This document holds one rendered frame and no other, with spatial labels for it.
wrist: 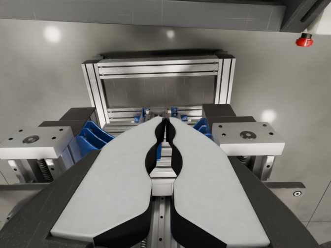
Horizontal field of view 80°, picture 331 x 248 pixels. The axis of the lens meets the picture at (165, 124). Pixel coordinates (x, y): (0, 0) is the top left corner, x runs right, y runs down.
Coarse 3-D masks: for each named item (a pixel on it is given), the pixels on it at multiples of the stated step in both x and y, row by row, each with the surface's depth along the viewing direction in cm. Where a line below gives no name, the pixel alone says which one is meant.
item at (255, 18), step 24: (0, 0) 33; (24, 0) 33; (48, 0) 33; (72, 0) 33; (96, 0) 33; (120, 0) 33; (144, 0) 33; (168, 0) 33; (192, 0) 33; (216, 0) 33; (240, 0) 33; (144, 24) 35; (168, 24) 34; (192, 24) 34; (216, 24) 34; (240, 24) 34; (264, 24) 34
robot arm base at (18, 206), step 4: (20, 204) 46; (24, 204) 45; (16, 208) 45; (20, 208) 45; (12, 212) 45; (16, 212) 44; (8, 216) 45; (12, 216) 44; (8, 220) 44; (4, 224) 45
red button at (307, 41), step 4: (304, 36) 48; (308, 36) 47; (296, 40) 50; (300, 40) 48; (304, 40) 48; (308, 40) 48; (312, 40) 48; (300, 44) 48; (304, 44) 48; (308, 44) 48
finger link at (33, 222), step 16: (80, 160) 8; (64, 176) 7; (80, 176) 7; (48, 192) 7; (64, 192) 7; (32, 208) 6; (48, 208) 6; (64, 208) 6; (16, 224) 6; (32, 224) 6; (48, 224) 6; (0, 240) 5; (16, 240) 5; (32, 240) 5; (48, 240) 5; (64, 240) 6
